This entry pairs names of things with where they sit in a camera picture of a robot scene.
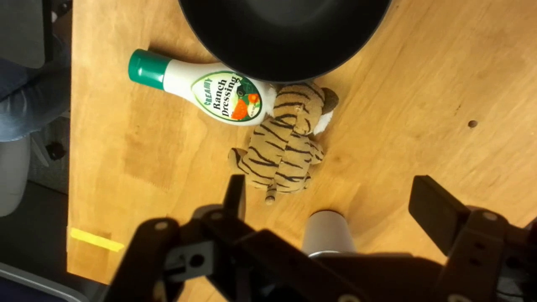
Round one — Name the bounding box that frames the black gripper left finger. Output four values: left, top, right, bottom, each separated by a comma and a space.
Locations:
105, 175, 246, 302

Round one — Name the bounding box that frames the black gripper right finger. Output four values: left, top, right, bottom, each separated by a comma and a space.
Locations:
408, 175, 537, 302

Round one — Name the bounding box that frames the stuffed tiger toy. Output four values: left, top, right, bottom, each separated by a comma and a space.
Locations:
229, 83, 340, 203

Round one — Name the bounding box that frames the black bowl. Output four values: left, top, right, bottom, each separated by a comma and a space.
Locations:
179, 0, 393, 83

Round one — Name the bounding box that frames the white plastic cup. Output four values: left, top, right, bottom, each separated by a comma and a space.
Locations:
303, 210, 356, 257

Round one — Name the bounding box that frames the white ranch dressing bottle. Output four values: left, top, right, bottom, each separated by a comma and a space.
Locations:
128, 49, 278, 126

